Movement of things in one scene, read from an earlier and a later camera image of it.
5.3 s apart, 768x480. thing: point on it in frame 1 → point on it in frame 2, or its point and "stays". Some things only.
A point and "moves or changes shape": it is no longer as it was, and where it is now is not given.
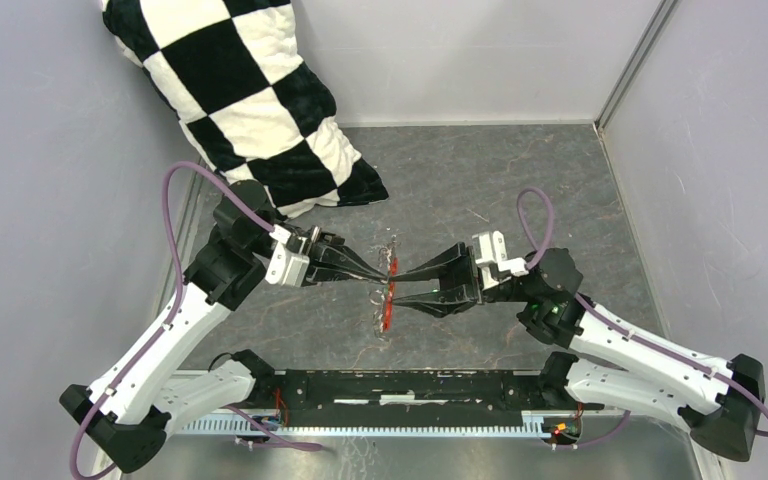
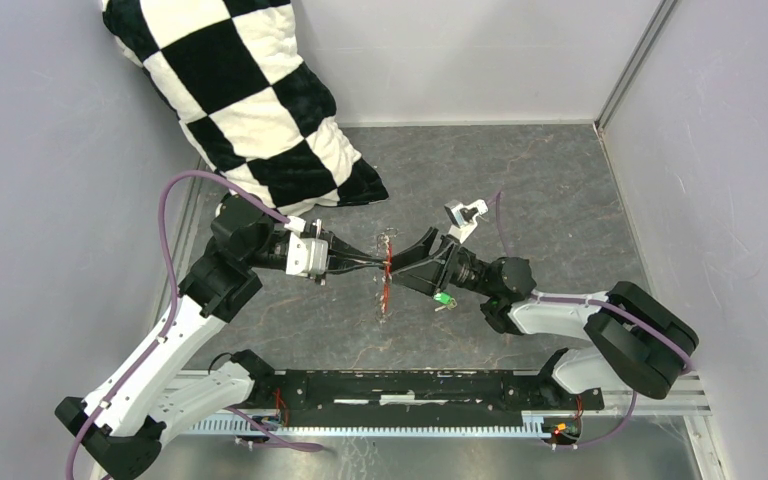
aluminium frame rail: [574, 424] stays
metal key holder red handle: [381, 301] moves or changes shape
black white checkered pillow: [233, 76] stays
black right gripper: [452, 301] → [430, 276]
